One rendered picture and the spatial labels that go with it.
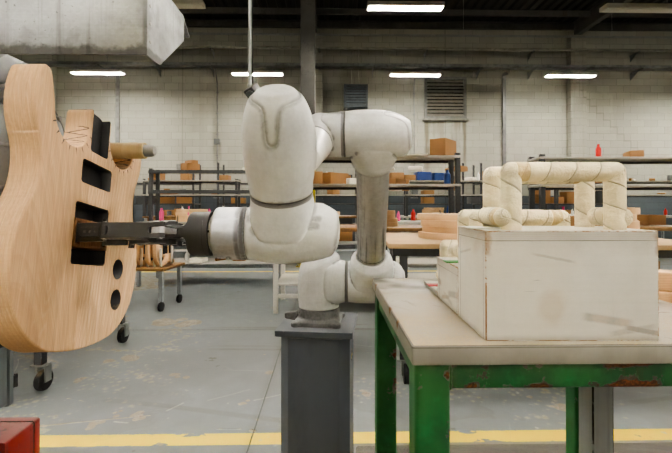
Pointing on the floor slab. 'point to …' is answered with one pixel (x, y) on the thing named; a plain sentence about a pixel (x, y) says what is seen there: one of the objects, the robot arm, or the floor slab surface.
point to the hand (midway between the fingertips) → (93, 234)
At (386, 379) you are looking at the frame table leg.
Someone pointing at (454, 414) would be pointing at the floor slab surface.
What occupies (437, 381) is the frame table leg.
